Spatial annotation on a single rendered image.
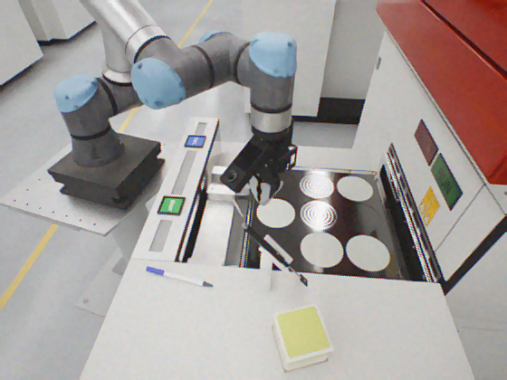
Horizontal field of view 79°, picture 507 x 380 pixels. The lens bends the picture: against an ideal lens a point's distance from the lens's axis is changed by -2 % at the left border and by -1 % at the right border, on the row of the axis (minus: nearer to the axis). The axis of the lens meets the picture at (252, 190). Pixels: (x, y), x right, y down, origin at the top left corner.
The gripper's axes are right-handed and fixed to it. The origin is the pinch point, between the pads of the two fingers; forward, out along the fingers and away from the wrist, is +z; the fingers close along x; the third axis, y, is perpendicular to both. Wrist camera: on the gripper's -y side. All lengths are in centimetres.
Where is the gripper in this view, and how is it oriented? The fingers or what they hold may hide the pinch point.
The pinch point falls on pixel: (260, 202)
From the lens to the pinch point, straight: 71.2
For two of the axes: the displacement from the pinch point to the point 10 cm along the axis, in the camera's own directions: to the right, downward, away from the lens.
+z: 0.0, 7.1, 7.0
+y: 6.9, -5.0, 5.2
